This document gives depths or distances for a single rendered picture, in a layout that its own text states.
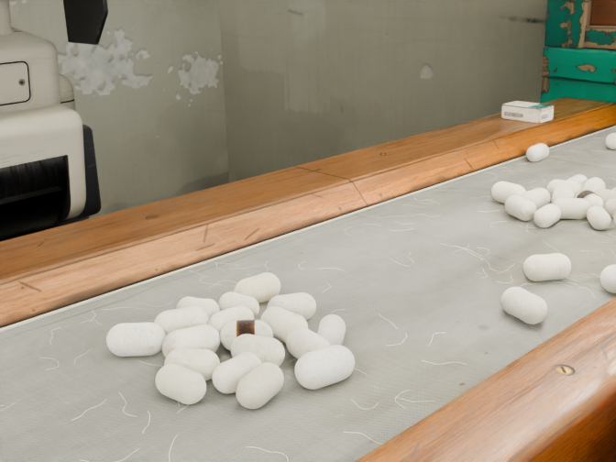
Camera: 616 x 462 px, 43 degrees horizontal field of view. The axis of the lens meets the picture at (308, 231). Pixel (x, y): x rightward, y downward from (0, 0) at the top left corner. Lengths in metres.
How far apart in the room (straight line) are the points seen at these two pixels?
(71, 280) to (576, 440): 0.38
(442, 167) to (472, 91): 1.43
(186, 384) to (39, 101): 0.71
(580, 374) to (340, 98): 2.24
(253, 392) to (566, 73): 0.97
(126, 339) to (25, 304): 0.12
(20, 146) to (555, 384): 0.77
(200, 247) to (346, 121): 1.99
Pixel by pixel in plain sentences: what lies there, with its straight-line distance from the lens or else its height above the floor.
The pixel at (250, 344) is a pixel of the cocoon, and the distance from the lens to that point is 0.48.
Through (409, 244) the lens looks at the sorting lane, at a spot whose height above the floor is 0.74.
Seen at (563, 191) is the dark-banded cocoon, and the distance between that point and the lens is 0.79.
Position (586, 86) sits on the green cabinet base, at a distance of 1.30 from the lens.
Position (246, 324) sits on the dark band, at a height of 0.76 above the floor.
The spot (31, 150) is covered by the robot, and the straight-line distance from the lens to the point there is 1.05.
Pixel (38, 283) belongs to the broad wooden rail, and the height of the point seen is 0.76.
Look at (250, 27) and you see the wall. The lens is 2.93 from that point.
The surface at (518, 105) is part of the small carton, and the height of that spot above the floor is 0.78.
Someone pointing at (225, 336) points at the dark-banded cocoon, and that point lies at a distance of 0.50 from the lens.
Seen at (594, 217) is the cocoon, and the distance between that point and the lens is 0.74.
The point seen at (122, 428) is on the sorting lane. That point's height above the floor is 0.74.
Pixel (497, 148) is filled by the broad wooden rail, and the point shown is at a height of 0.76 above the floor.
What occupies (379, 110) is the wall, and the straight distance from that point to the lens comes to 2.53.
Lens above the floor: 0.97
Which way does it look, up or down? 19 degrees down
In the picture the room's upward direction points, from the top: 2 degrees counter-clockwise
